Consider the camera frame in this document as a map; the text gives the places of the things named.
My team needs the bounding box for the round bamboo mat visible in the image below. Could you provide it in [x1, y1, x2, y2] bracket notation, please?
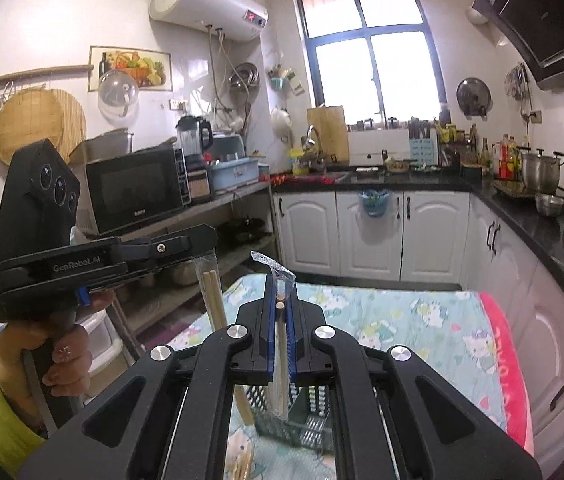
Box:
[0, 88, 87, 166]

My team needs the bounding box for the left hand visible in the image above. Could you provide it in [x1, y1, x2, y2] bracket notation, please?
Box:
[0, 288, 117, 413]

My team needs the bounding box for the black blender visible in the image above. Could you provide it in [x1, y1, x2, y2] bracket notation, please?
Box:
[177, 115, 213, 204]

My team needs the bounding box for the hanging pot lid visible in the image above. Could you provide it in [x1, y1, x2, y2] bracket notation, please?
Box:
[456, 77, 493, 120]

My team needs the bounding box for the light blue storage box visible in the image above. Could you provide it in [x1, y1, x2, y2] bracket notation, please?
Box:
[210, 157, 259, 193]

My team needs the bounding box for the blue knife block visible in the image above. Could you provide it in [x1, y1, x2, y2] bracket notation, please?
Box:
[408, 117, 438, 166]

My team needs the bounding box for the green plastic utensil basket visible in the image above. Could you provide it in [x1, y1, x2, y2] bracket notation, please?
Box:
[246, 384, 334, 453]

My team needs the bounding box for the steel bowl on counter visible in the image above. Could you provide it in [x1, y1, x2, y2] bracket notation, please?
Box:
[534, 193, 564, 218]

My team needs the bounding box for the white water heater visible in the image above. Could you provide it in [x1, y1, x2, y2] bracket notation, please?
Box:
[148, 0, 269, 42]

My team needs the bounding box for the hello kitty tablecloth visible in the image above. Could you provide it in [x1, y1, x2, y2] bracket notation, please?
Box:
[168, 274, 534, 479]

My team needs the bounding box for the wooden cutting board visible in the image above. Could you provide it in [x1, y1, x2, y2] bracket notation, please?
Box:
[307, 105, 350, 162]

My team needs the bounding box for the red sauce bottle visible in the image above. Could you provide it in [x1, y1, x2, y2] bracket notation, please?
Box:
[496, 134, 519, 181]

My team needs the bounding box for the black frying pan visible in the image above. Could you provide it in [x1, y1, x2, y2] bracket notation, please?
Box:
[227, 217, 268, 245]

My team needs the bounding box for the steel stock pot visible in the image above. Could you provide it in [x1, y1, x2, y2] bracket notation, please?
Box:
[518, 146, 564, 194]

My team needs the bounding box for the blue hanging basket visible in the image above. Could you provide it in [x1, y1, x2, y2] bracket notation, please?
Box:
[358, 190, 391, 218]

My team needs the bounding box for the kitchen window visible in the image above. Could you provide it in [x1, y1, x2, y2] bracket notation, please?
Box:
[296, 0, 448, 127]

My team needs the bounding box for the fruit picture on wall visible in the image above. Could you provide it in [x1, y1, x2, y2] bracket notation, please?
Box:
[88, 46, 172, 92]

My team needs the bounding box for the chopsticks pair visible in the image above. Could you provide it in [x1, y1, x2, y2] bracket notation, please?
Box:
[251, 252, 296, 420]
[193, 249, 255, 426]

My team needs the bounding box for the black microwave oven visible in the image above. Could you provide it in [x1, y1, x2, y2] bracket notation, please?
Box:
[75, 145, 191, 236]

